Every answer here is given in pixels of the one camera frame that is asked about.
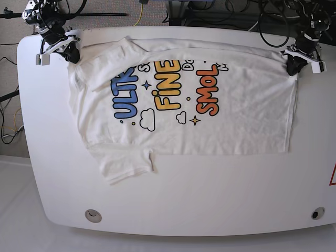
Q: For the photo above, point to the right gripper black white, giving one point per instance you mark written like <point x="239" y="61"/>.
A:
<point x="55" y="40"/>

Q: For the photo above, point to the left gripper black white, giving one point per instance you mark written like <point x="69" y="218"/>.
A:
<point x="305" y="49"/>

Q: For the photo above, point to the white printed T-shirt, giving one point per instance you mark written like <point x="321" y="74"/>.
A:
<point x="134" y="97"/>

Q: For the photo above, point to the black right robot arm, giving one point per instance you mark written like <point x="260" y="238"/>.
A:
<point x="49" y="23"/>

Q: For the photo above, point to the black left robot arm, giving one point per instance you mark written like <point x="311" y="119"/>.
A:
<point x="314" y="20"/>

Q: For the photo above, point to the black tripod pole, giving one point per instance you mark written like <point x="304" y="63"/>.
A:
<point x="10" y="14"/>

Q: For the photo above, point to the right table grommet hole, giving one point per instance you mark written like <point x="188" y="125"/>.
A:
<point x="318" y="213"/>

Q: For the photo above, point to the table grommet hole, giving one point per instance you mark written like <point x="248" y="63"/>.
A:
<point x="318" y="213"/>
<point x="93" y="216"/>

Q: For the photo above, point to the left table grommet hole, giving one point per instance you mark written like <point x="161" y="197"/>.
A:
<point x="93" y="216"/>

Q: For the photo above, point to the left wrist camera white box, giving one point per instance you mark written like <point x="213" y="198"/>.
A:
<point x="318" y="67"/>

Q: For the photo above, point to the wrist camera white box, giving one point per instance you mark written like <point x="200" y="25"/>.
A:
<point x="318" y="67"/>
<point x="42" y="59"/>

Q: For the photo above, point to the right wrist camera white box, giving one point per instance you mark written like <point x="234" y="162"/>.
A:
<point x="42" y="59"/>

